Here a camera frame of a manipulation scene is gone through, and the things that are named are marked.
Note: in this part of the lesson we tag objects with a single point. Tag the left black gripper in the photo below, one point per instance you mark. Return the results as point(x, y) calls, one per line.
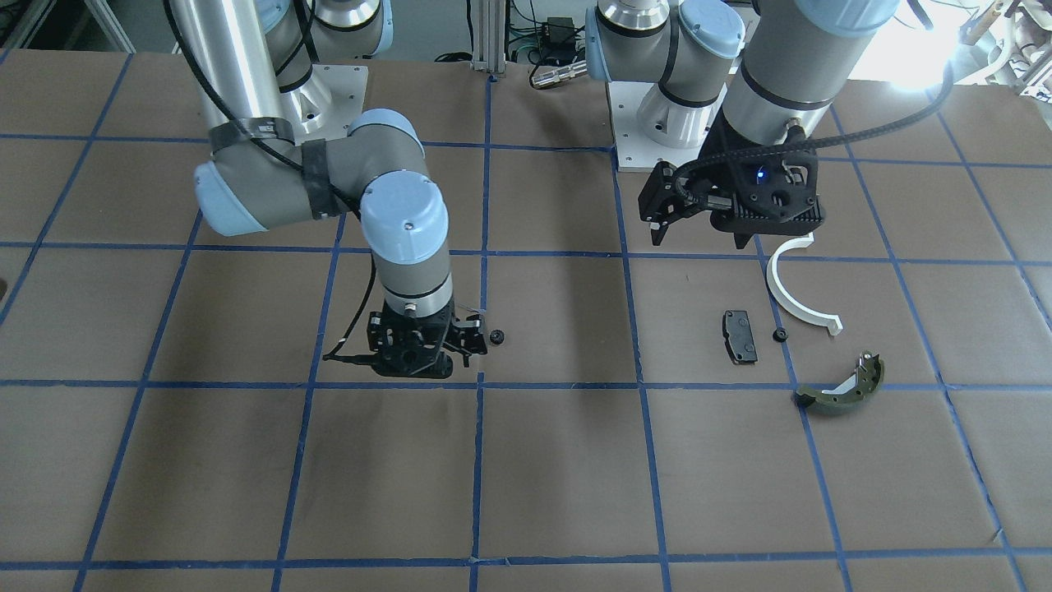
point(722, 163)

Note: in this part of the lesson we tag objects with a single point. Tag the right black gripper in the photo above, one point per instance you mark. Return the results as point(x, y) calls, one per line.
point(471, 335)

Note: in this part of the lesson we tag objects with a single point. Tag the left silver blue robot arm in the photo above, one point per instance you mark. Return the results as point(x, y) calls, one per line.
point(748, 103)

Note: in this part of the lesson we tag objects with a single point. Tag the black brake pad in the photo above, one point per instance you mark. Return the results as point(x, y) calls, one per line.
point(738, 336)

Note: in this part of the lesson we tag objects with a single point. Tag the black power adapter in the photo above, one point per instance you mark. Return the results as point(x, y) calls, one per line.
point(558, 40)

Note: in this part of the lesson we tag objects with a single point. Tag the olive green brake shoe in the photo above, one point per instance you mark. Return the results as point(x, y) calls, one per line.
point(862, 384)

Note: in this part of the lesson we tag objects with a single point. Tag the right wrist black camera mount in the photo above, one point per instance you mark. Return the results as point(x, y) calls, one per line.
point(409, 347)

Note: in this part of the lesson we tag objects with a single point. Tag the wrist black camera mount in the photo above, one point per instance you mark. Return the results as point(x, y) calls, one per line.
point(409, 347)
point(775, 195)

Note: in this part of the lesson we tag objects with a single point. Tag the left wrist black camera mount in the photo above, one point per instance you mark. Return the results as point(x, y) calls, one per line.
point(775, 195)

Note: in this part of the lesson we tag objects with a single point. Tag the white curved plastic bracket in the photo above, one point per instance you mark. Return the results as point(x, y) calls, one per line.
point(786, 291)

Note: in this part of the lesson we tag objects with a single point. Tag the aluminium frame post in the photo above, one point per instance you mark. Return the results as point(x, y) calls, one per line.
point(488, 27)

